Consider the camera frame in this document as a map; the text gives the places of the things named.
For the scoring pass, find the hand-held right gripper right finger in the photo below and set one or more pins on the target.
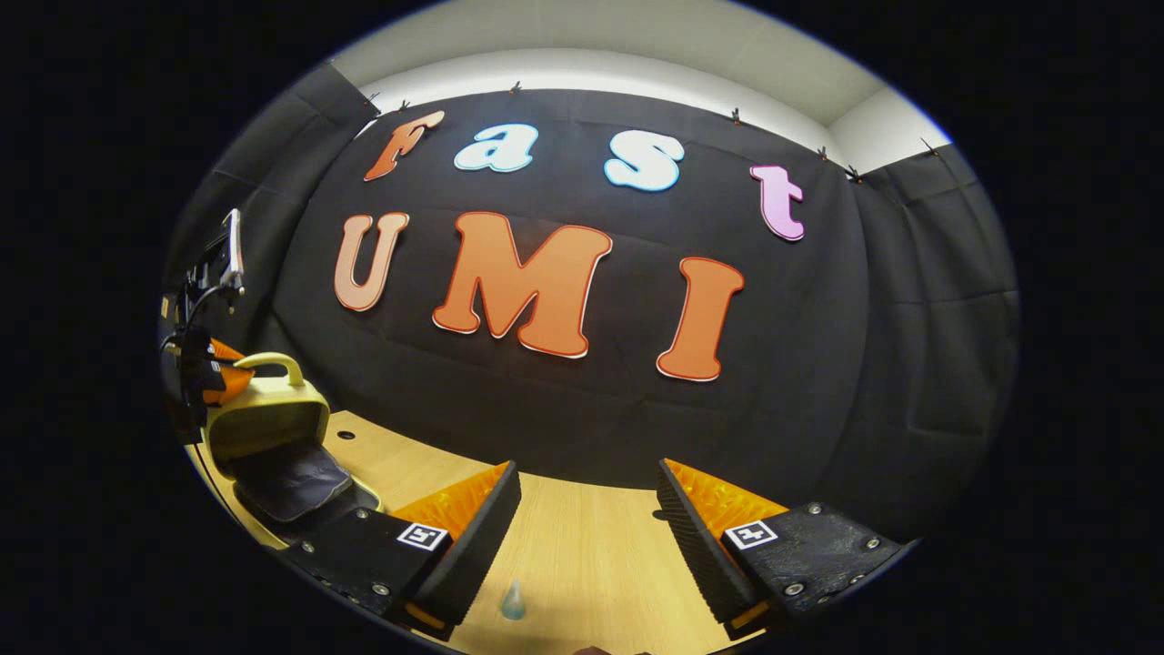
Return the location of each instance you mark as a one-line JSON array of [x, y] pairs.
[[696, 537]]

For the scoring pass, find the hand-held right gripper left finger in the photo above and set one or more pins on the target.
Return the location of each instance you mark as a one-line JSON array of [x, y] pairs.
[[482, 537]]

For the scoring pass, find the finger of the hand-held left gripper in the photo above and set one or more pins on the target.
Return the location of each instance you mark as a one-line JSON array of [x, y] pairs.
[[232, 387], [225, 351]]

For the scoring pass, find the pale yellow suitcase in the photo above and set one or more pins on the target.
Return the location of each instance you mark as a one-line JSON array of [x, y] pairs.
[[264, 418]]

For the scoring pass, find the white and blue cream tube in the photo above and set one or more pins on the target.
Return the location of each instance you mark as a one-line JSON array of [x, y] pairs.
[[514, 604]]

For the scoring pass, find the black backdrop cloth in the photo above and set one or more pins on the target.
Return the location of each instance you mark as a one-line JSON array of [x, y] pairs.
[[818, 382]]

